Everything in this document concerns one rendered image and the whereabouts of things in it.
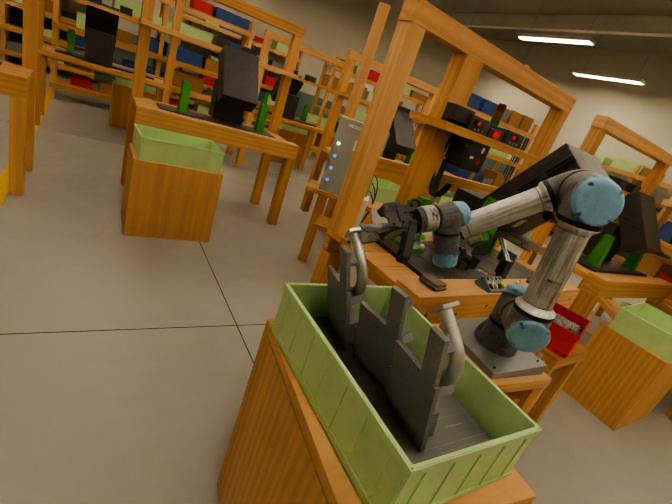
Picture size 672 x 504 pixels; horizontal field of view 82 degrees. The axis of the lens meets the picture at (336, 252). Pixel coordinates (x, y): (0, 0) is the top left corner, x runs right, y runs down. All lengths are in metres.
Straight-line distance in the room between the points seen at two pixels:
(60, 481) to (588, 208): 1.87
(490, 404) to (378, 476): 0.41
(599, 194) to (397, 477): 0.81
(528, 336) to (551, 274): 0.20
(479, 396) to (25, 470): 1.54
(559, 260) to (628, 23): 9.25
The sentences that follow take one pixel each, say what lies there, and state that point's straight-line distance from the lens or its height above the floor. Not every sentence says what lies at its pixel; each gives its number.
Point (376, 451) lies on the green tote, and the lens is 0.85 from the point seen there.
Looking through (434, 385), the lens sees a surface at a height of 1.05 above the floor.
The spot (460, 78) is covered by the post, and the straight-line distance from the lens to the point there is 2.14.
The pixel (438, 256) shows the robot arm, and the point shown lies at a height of 1.16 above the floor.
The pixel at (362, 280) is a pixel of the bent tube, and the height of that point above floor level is 1.08.
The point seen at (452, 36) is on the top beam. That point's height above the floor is 1.88.
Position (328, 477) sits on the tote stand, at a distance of 0.92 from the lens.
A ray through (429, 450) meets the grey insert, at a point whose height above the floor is 0.85.
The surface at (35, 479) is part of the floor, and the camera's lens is 1.86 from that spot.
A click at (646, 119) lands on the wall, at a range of 11.73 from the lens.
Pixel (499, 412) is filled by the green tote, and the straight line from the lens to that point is 1.13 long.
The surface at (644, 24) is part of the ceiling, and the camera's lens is 10.18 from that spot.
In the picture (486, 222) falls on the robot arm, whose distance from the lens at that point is 1.29.
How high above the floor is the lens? 1.49
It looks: 21 degrees down
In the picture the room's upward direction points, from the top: 20 degrees clockwise
